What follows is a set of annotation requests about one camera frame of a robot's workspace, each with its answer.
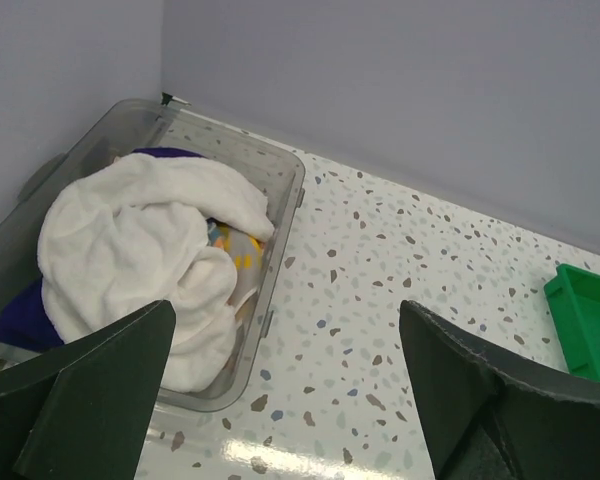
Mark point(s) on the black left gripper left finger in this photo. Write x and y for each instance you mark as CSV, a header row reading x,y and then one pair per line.
x,y
81,411

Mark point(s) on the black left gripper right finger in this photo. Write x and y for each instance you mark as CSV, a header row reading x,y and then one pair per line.
x,y
489,413

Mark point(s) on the white towel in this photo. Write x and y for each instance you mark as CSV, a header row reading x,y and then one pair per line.
x,y
205,324

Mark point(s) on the purple towel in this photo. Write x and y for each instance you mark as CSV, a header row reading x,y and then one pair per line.
x,y
111,243

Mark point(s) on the green plastic tray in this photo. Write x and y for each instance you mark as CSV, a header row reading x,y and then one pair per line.
x,y
573,297

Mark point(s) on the clear grey plastic bin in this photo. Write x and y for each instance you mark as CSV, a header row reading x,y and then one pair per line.
x,y
138,124

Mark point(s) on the colourful patterned towel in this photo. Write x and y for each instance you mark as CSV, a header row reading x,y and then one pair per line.
x,y
246,253

